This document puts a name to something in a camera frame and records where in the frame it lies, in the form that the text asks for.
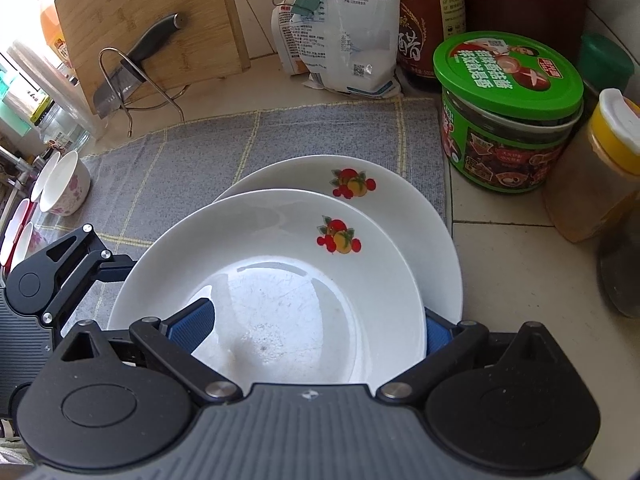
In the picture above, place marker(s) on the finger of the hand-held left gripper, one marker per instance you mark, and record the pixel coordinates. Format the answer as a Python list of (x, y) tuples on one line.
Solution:
[(117, 267)]

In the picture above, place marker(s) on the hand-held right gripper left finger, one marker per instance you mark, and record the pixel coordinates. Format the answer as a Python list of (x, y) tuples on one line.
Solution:
[(192, 327)]

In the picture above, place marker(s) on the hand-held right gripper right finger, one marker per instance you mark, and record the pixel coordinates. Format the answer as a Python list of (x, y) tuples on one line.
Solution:
[(437, 332)]

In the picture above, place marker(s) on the white pink-flower bowl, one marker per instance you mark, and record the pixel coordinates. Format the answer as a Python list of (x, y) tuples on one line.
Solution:
[(12, 225), (70, 190), (42, 175), (25, 247)]

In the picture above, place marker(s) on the white fruit-print plate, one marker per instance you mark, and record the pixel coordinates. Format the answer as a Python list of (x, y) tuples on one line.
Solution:
[(275, 270), (400, 210)]

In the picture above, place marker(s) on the clear glass jar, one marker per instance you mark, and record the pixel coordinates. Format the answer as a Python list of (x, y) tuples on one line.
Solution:
[(65, 130)]

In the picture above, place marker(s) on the dark glass jar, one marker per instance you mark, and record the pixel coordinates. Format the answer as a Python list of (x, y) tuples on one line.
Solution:
[(622, 275)]

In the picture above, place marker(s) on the yellow-lid spice jar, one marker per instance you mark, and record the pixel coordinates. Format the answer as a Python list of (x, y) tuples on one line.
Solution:
[(585, 185)]

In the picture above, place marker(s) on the grey checked dish mat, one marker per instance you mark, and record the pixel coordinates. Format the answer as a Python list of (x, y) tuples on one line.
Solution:
[(300, 130)]

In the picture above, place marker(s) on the bamboo cutting board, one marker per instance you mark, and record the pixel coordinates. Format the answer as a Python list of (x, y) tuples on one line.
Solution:
[(200, 35)]

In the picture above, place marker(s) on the orange cooking wine bottle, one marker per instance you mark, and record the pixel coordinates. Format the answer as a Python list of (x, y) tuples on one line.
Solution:
[(50, 25)]

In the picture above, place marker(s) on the green-lid sauce jar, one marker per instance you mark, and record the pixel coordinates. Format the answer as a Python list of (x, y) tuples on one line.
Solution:
[(505, 75)]

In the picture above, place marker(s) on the orange white seasoning bag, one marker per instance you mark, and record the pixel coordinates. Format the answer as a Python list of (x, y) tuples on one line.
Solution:
[(282, 45)]

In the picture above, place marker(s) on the dark vinegar bottle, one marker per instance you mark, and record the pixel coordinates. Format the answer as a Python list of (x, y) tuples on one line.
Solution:
[(425, 35)]

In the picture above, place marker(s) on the metal binder clip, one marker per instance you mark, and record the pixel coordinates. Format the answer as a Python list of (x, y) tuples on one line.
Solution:
[(284, 0)]

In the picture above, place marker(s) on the white blue-print salt bag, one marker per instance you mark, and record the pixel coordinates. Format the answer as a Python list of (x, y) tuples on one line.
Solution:
[(350, 25)]

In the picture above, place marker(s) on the green-cap jar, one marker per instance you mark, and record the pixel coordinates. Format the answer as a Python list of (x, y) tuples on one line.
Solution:
[(605, 60)]

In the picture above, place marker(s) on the dark brown container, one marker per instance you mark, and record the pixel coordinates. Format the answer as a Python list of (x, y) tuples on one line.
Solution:
[(525, 0)]

